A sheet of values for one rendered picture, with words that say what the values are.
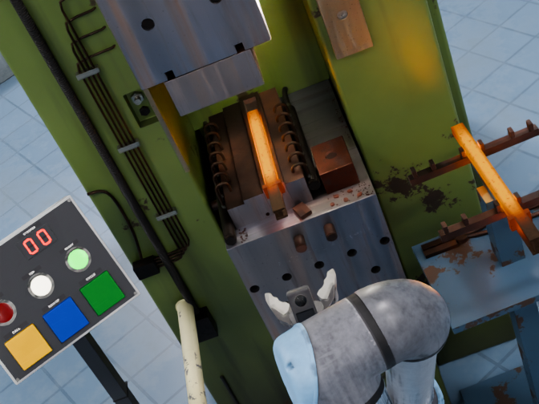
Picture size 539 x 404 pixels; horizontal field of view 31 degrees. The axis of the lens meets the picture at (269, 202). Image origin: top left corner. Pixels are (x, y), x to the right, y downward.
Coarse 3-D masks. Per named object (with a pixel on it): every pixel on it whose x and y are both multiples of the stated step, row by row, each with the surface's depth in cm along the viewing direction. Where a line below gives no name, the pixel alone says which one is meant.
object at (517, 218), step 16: (464, 128) 225; (464, 144) 221; (480, 160) 215; (496, 176) 210; (496, 192) 206; (512, 208) 201; (528, 208) 199; (512, 224) 199; (528, 224) 195; (528, 240) 197
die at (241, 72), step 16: (240, 48) 206; (224, 64) 205; (240, 64) 206; (256, 64) 207; (176, 80) 206; (192, 80) 207; (208, 80) 207; (224, 80) 208; (240, 80) 208; (256, 80) 209; (176, 96) 208; (192, 96) 209; (208, 96) 210; (224, 96) 210
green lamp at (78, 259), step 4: (72, 252) 216; (76, 252) 216; (80, 252) 217; (84, 252) 217; (72, 256) 216; (76, 256) 216; (80, 256) 217; (84, 256) 217; (68, 260) 216; (72, 260) 216; (76, 260) 216; (80, 260) 216; (84, 260) 217; (72, 264) 216; (76, 264) 216; (80, 264) 217; (84, 264) 217; (76, 268) 216; (80, 268) 217
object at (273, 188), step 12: (252, 120) 249; (252, 132) 245; (264, 132) 245; (264, 144) 239; (264, 156) 236; (264, 168) 232; (276, 180) 226; (276, 192) 223; (276, 204) 220; (276, 216) 220
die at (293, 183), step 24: (264, 96) 258; (216, 120) 260; (240, 120) 254; (264, 120) 248; (216, 144) 251; (240, 144) 246; (240, 168) 238; (288, 168) 231; (240, 192) 233; (264, 192) 228; (288, 192) 229; (240, 216) 231; (264, 216) 233
